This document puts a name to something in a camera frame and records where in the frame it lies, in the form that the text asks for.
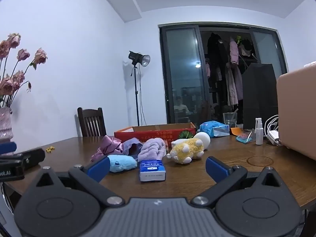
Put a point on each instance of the small colourful packet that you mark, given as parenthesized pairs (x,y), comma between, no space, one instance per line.
(244,137)

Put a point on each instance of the white spray bottle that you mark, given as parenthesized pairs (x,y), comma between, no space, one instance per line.
(259,134)

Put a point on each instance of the white foam cylinder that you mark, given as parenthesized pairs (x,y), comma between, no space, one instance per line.
(205,138)

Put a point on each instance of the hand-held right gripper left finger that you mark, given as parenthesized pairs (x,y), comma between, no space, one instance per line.
(100,168)

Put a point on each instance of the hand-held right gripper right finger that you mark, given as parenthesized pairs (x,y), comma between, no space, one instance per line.
(217,169)

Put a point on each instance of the blue white tissue packet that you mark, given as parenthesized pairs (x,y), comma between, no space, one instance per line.
(151,170)

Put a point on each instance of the pink hanging coat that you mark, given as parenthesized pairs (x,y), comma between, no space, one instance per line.
(234,79)

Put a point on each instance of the sliding glass door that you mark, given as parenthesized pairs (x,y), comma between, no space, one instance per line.
(182,79)

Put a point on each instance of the purple cloth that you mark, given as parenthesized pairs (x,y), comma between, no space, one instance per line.
(128,145)

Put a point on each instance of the black upright board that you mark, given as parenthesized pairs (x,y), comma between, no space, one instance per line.
(259,96)

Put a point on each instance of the yellow crumbs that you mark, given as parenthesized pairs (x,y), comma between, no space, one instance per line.
(50,149)

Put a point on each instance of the black hanging coat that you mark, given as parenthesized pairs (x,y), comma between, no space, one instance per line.
(217,59)

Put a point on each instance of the yellow plush toy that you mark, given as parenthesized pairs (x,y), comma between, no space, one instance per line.
(186,151)

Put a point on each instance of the clear glass cup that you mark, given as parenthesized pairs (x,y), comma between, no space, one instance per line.
(230,119)

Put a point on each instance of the pink glass vase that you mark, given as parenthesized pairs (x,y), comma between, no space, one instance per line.
(5,126)

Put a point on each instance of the blue tissue pack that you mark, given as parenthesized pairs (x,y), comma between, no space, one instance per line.
(212,128)

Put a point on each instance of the lavender fluffy towel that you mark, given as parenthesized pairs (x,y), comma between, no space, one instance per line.
(151,149)

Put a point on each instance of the dried pink roses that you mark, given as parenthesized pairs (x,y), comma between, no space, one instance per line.
(14,79)

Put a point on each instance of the dark wooden chair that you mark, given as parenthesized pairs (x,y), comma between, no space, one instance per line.
(92,123)

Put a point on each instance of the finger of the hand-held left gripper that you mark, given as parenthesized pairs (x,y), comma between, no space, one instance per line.
(7,147)
(32,157)

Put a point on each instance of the red cardboard box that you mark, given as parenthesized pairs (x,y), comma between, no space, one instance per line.
(153,134)

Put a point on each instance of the orange flat item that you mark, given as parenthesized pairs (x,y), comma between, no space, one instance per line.
(235,130)

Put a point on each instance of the pink satin cloth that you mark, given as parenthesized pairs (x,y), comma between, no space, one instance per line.
(109,147)

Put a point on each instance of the light blue plush toy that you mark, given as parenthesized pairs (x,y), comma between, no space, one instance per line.
(122,163)

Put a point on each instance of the tan case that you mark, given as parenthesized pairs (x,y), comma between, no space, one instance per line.
(298,113)

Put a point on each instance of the studio light on stand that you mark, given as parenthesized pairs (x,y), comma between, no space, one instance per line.
(138,58)

